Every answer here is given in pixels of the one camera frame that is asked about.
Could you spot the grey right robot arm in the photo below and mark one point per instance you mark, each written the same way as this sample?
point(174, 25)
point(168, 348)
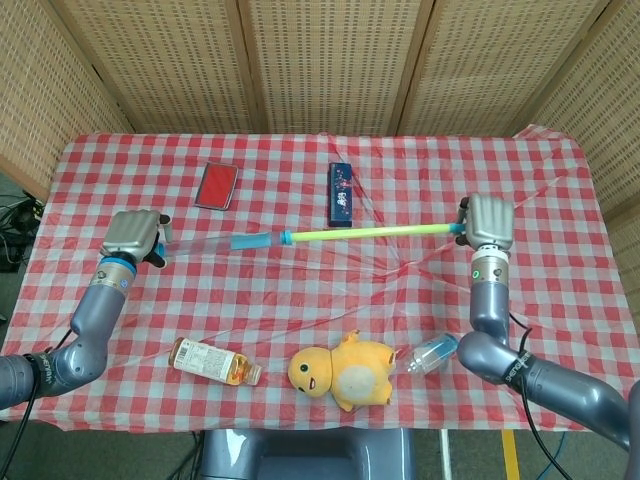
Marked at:
point(495, 310)

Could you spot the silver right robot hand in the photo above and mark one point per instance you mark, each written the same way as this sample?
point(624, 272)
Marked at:
point(492, 220)

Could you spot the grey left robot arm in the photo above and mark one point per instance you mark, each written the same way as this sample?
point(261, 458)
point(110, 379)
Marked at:
point(85, 335)

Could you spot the clear plastic bottle blue label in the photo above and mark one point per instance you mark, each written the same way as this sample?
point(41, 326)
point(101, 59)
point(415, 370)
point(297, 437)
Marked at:
point(432, 352)

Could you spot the dark blue rectangular box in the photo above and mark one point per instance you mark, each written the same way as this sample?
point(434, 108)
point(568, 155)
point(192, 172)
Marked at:
point(342, 195)

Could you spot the yellow plush toy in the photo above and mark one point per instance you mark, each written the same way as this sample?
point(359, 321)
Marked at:
point(355, 375)

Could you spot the red white checkered tablecloth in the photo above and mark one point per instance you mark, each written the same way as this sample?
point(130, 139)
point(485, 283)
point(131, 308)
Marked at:
point(300, 300)

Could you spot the wicker folding screen panel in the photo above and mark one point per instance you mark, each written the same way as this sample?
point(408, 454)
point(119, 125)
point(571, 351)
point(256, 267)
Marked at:
point(170, 65)
point(335, 65)
point(40, 100)
point(500, 65)
point(600, 125)

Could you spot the grey robot torso base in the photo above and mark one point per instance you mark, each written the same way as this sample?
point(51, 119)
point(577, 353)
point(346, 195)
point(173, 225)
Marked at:
point(305, 455)

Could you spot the tea bottle white cap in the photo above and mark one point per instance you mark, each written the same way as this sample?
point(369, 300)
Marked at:
point(205, 357)

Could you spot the red flat case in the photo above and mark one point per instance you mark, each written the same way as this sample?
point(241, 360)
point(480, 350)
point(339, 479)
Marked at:
point(216, 186)

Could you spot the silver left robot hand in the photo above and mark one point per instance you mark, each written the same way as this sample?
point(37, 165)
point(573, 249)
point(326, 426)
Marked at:
point(132, 232)

